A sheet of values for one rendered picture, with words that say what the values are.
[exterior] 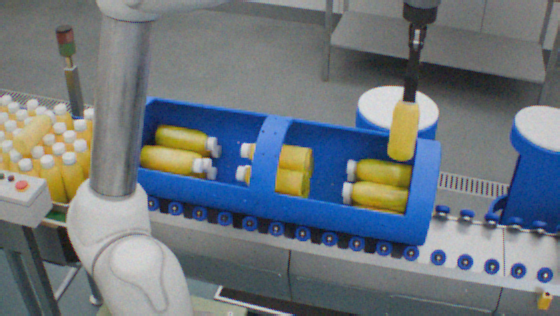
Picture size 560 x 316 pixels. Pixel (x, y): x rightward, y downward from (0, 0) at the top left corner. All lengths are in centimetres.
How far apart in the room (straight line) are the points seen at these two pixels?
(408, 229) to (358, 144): 33
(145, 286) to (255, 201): 57
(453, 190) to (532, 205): 131
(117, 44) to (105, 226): 37
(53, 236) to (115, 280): 81
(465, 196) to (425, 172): 194
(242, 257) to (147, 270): 69
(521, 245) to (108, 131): 121
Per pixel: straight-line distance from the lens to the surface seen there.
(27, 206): 172
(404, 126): 146
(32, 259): 194
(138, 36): 110
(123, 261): 115
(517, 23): 497
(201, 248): 182
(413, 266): 171
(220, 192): 163
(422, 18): 133
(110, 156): 120
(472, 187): 355
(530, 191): 221
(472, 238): 183
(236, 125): 184
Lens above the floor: 213
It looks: 36 degrees down
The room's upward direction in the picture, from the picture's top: 1 degrees clockwise
